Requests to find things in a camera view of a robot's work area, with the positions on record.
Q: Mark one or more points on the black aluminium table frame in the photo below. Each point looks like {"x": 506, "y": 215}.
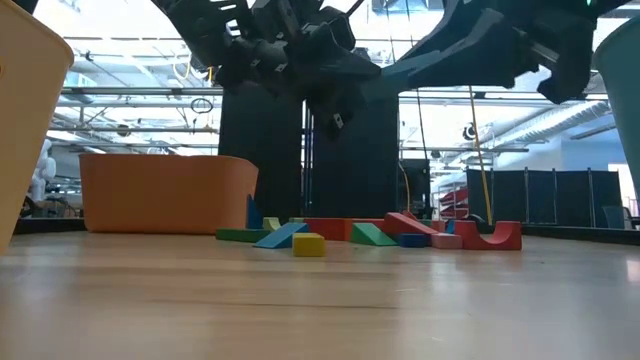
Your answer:
{"x": 50, "y": 226}

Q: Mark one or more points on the small blue block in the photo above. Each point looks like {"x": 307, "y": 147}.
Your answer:
{"x": 412, "y": 240}

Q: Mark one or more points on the green wedge block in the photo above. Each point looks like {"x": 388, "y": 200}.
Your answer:
{"x": 367, "y": 237}

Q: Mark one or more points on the red arch block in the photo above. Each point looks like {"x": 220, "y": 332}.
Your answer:
{"x": 487, "y": 244}

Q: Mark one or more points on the long yellow block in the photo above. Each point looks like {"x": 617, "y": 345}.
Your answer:
{"x": 308, "y": 245}

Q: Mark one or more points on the white robot figure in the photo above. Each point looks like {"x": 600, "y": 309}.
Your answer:
{"x": 44, "y": 170}

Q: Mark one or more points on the black room divider screens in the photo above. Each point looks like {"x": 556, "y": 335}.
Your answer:
{"x": 545, "y": 197}

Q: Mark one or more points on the blue ramp block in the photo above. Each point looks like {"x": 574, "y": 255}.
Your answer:
{"x": 280, "y": 237}

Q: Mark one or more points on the yellow plastic bin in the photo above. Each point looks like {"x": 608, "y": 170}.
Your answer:
{"x": 30, "y": 125}

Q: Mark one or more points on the blue arch block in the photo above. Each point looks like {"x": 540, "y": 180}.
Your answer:
{"x": 450, "y": 227}

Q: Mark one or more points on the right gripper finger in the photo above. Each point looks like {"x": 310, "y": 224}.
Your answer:
{"x": 567, "y": 60}

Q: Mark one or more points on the long green block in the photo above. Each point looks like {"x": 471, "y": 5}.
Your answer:
{"x": 242, "y": 235}

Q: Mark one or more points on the orange plastic bin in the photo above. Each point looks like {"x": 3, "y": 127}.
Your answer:
{"x": 165, "y": 195}

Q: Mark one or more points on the red wedge block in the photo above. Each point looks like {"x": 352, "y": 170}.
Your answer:
{"x": 405, "y": 225}

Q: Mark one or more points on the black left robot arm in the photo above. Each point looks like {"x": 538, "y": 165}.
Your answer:
{"x": 200, "y": 25}

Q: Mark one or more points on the light green block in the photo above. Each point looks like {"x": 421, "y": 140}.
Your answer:
{"x": 271, "y": 224}

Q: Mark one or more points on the blue triangle block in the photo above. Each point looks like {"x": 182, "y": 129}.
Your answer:
{"x": 253, "y": 217}

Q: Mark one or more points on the black folding partition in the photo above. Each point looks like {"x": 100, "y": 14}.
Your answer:
{"x": 265, "y": 165}

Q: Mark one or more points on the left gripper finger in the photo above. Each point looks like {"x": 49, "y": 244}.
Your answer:
{"x": 335, "y": 107}

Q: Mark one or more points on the teal plastic bin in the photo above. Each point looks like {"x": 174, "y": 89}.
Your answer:
{"x": 625, "y": 100}

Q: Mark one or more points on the small orange block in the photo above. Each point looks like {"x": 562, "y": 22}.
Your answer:
{"x": 438, "y": 226}

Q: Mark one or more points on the pink block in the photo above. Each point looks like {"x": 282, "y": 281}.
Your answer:
{"x": 446, "y": 241}

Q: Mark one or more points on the red shelf rack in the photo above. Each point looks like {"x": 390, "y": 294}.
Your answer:
{"x": 455, "y": 200}

